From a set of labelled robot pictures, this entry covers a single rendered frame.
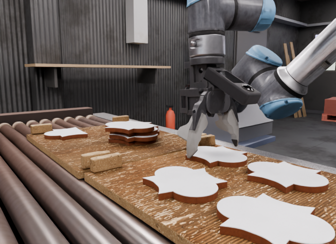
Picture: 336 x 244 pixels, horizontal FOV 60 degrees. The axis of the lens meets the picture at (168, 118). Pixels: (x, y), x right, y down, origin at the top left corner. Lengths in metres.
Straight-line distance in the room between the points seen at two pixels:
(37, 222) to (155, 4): 4.53
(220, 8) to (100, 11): 3.65
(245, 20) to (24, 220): 0.54
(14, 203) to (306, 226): 0.42
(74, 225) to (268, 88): 0.70
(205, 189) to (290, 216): 0.12
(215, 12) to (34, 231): 0.48
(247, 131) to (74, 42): 3.16
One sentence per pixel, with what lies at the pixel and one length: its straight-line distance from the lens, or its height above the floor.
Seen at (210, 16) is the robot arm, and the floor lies 1.22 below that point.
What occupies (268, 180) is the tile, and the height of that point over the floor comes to 0.94.
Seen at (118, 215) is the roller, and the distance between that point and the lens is 0.44.
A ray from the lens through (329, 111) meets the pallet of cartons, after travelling 7.61.
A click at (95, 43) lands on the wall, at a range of 4.11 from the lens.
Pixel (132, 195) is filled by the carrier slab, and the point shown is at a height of 0.94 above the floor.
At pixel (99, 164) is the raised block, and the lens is 0.55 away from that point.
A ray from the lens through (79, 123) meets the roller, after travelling 1.20.
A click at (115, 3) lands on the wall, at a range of 4.38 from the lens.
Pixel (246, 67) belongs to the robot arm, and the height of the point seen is 1.13.
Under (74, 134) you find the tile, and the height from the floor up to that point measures 0.95.
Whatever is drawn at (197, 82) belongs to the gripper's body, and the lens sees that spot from 0.63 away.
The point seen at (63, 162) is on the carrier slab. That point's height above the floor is 0.93.
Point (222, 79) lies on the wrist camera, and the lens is 0.57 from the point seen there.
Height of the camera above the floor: 1.12
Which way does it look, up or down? 9 degrees down
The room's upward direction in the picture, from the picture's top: straight up
